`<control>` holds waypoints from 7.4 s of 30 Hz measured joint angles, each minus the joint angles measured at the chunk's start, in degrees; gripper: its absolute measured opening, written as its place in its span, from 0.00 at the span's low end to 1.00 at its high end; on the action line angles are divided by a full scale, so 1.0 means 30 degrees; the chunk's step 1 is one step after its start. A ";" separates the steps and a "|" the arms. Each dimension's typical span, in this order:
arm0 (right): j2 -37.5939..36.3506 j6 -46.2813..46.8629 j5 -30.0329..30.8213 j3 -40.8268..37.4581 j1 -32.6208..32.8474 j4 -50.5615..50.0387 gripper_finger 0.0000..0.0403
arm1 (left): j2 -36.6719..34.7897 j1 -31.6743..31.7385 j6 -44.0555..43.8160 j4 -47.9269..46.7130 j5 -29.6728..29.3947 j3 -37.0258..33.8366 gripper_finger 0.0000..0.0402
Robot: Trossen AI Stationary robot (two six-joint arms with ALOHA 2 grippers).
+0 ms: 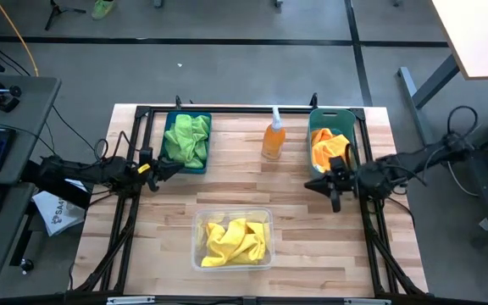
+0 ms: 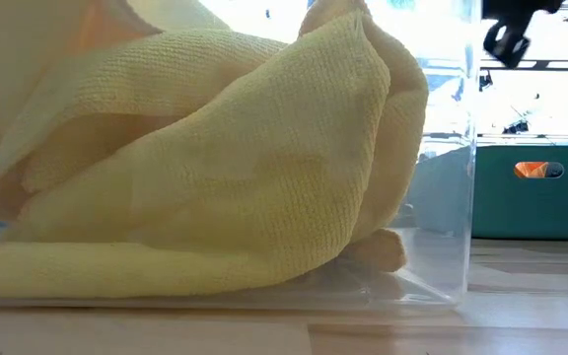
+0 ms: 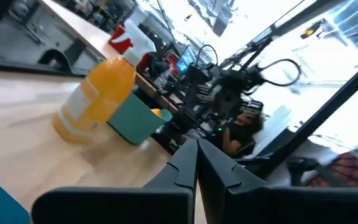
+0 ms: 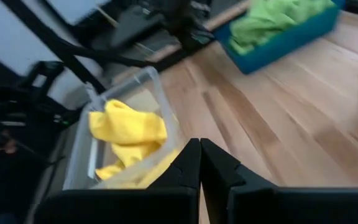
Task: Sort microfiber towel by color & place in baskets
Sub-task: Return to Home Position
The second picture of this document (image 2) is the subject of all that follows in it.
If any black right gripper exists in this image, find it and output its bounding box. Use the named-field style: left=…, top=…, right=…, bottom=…
left=480, top=0, right=567, bottom=70

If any orange microfiber towel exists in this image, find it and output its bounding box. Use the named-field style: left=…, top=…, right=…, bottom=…
left=514, top=161, right=549, bottom=179

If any yellow microfiber towel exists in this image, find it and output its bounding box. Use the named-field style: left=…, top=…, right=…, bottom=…
left=0, top=0, right=431, bottom=300

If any teal plastic basket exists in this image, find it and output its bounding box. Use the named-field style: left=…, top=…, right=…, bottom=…
left=470, top=144, right=568, bottom=242

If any clear plastic storage bin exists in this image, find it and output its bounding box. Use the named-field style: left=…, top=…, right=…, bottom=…
left=0, top=0, right=480, bottom=313

